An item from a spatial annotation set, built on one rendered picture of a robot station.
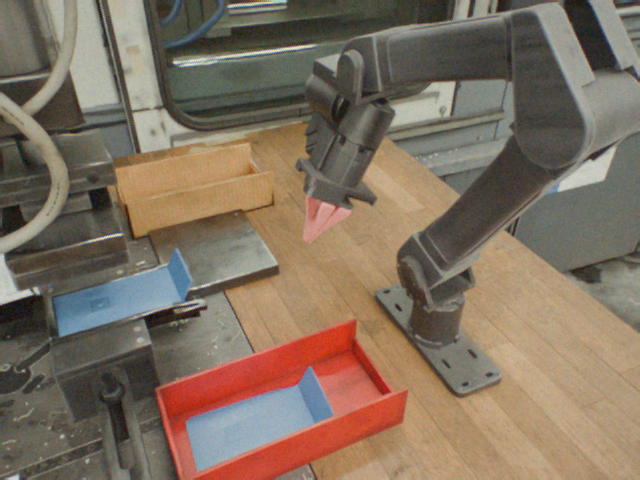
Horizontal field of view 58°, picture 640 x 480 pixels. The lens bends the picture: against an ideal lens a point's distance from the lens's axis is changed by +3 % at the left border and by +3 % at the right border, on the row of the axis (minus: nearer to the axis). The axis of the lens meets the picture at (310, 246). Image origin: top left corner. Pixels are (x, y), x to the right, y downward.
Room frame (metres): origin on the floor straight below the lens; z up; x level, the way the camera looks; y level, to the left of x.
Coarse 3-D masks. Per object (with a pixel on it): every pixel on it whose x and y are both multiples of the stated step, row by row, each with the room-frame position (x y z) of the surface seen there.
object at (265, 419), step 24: (312, 384) 0.42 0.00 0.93; (240, 408) 0.40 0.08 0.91; (264, 408) 0.40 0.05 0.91; (288, 408) 0.40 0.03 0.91; (312, 408) 0.40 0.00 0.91; (192, 432) 0.37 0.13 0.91; (216, 432) 0.37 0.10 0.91; (264, 432) 0.37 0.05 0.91; (288, 432) 0.37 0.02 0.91; (216, 456) 0.34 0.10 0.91
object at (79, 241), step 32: (0, 160) 0.51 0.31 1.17; (32, 160) 0.48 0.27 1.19; (64, 160) 0.49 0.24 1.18; (96, 160) 0.49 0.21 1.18; (0, 192) 0.45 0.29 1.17; (32, 192) 0.46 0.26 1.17; (96, 192) 0.50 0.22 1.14; (64, 224) 0.44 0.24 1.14; (96, 224) 0.44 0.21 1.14; (32, 256) 0.40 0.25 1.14; (64, 256) 0.41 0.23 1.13; (96, 256) 0.42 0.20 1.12; (128, 256) 0.43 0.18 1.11; (32, 288) 0.41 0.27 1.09
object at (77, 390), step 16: (144, 352) 0.43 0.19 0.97; (96, 368) 0.41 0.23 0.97; (128, 368) 0.42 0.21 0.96; (144, 368) 0.43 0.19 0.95; (64, 384) 0.39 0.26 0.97; (80, 384) 0.40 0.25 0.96; (144, 384) 0.43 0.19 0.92; (160, 384) 0.43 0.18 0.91; (64, 400) 0.39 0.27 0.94; (80, 400) 0.40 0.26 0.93; (80, 416) 0.39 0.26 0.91
